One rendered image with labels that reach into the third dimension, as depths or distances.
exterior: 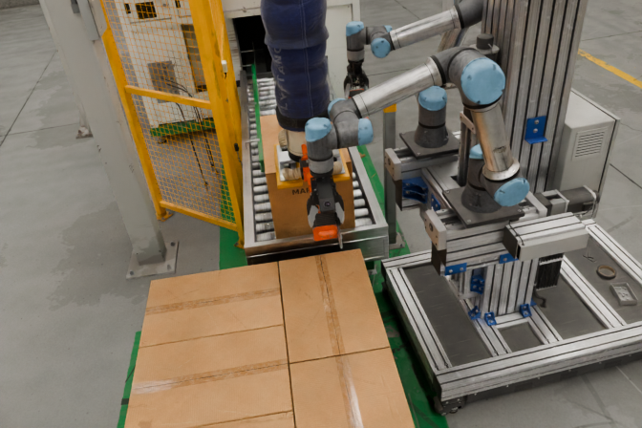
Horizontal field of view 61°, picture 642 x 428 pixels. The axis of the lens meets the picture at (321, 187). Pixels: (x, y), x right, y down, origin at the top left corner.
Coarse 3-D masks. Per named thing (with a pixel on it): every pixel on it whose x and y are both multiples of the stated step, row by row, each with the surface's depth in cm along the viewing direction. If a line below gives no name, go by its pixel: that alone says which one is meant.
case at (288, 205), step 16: (272, 128) 281; (272, 144) 267; (272, 160) 254; (272, 176) 246; (352, 176) 252; (272, 192) 251; (288, 192) 252; (304, 192) 253; (352, 192) 257; (272, 208) 256; (288, 208) 257; (304, 208) 258; (352, 208) 262; (288, 224) 262; (304, 224) 263; (352, 224) 267
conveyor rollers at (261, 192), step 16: (272, 80) 444; (272, 96) 414; (272, 112) 391; (256, 144) 353; (256, 160) 338; (256, 176) 323; (256, 192) 308; (256, 208) 293; (272, 224) 279; (368, 224) 274; (256, 240) 273
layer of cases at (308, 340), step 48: (192, 288) 245; (240, 288) 243; (288, 288) 240; (336, 288) 238; (144, 336) 224; (192, 336) 221; (240, 336) 219; (288, 336) 217; (336, 336) 215; (384, 336) 213; (144, 384) 204; (192, 384) 202; (240, 384) 200; (288, 384) 199; (336, 384) 197; (384, 384) 195
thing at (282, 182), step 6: (276, 144) 239; (276, 150) 235; (282, 150) 231; (276, 156) 231; (276, 162) 226; (294, 162) 224; (276, 168) 223; (282, 168) 221; (294, 168) 221; (276, 174) 219; (282, 180) 214; (288, 180) 214; (294, 180) 214; (300, 180) 214; (282, 186) 213; (288, 186) 213; (294, 186) 213
